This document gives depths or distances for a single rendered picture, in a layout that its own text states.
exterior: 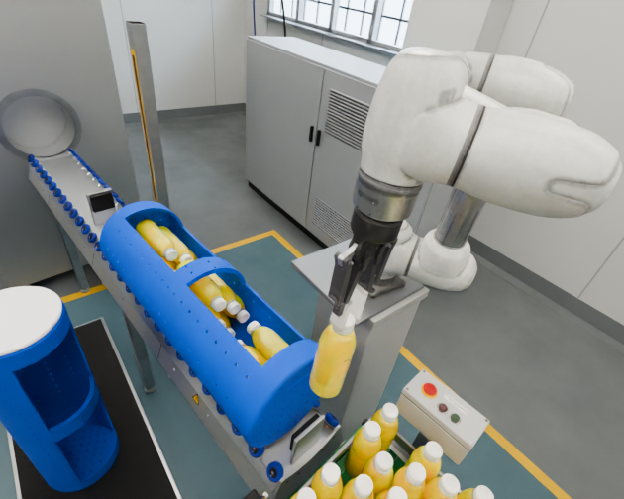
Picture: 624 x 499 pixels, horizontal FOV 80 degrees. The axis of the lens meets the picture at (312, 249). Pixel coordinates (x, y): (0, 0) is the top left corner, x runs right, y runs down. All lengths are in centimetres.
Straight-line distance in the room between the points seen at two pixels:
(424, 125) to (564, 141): 14
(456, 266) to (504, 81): 58
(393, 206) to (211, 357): 63
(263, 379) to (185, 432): 136
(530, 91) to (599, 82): 225
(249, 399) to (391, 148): 63
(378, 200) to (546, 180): 19
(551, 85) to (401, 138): 60
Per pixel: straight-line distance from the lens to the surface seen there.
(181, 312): 105
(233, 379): 92
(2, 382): 141
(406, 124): 46
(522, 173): 47
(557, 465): 264
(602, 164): 50
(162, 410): 229
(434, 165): 47
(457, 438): 106
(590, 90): 325
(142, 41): 190
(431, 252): 127
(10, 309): 144
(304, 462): 110
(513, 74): 100
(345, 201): 284
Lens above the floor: 195
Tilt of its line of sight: 37 degrees down
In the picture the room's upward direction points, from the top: 8 degrees clockwise
